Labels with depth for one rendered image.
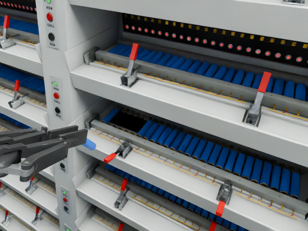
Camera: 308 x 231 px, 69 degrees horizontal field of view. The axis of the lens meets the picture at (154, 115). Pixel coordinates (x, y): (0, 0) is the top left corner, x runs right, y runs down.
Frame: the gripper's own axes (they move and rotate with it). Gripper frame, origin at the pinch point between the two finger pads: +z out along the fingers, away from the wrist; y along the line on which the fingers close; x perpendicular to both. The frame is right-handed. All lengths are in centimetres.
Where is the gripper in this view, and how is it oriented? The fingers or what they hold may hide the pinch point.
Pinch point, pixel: (68, 137)
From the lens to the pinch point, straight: 46.3
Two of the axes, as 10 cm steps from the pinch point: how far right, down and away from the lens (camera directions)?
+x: -2.2, 9.5, 2.1
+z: 4.1, -1.1, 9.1
